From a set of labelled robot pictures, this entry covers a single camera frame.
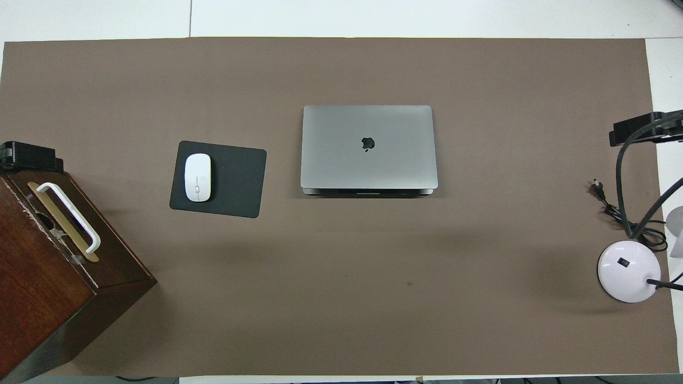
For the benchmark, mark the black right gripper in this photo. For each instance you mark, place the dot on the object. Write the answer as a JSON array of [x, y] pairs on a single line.
[[669, 128]]

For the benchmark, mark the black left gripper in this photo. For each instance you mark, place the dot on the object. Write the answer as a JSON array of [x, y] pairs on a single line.
[[5, 154]]

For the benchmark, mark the grey apple laptop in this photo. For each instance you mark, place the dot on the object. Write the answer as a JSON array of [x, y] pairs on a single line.
[[341, 149]]

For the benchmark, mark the gold metal box plate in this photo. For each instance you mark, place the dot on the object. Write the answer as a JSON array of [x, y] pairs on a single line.
[[88, 252]]

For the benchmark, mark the dark brown wooden box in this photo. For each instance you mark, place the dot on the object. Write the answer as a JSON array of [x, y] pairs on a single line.
[[32, 277]]

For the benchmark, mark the white computer mouse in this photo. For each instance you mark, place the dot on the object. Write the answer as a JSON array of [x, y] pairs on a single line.
[[197, 170]]

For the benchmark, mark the black mouse pad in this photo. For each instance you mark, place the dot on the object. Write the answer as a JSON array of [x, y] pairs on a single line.
[[237, 181]]

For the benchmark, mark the brown table mat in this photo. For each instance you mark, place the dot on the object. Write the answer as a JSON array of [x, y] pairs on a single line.
[[373, 266]]

